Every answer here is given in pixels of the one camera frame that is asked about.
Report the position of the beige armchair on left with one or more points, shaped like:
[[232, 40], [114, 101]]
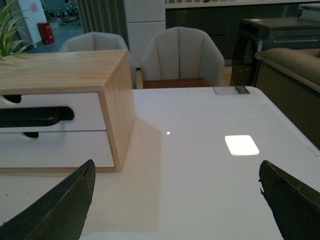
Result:
[[94, 41]]

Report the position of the beige armchair near centre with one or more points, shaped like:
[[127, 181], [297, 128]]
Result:
[[182, 53]]

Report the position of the white cabinet in background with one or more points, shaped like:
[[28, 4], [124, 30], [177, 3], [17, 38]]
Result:
[[144, 18]]

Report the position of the label sticker on table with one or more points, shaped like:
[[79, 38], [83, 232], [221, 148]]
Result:
[[231, 90]]

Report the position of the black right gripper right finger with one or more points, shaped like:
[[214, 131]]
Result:
[[295, 205]]

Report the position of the red fire extinguisher box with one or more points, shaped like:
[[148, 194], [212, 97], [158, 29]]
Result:
[[45, 32]]

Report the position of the black washing machine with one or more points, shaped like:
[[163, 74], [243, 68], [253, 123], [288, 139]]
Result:
[[260, 34]]

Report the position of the beige armchair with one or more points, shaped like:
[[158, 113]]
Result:
[[182, 53], [94, 41]]

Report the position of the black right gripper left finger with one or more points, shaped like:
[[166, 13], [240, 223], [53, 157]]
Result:
[[60, 214]]

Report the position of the grey beige sofa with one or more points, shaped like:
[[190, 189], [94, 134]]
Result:
[[291, 80]]

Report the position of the white drawer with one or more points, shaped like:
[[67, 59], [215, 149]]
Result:
[[88, 114], [68, 149]]

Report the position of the light wooden drawer cabinet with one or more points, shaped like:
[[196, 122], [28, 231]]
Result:
[[106, 72]]

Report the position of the green potted plant leaves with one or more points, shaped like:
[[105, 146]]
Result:
[[9, 26]]

